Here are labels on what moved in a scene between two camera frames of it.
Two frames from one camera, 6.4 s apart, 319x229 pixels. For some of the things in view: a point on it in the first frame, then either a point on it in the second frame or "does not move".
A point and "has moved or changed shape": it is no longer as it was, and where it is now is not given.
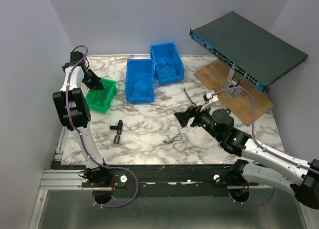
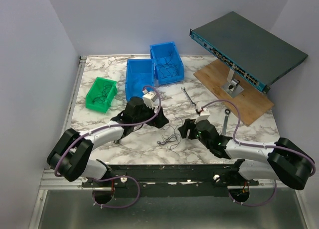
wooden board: (213, 75) does not move
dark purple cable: (168, 68) does not move
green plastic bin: (99, 99) does not move
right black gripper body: (202, 117) → (190, 124)
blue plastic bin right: (169, 66) does not move
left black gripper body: (91, 80) → (147, 113)
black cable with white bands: (180, 138) has moved or changed shape
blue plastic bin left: (139, 82) does not move
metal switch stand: (234, 83) does not move
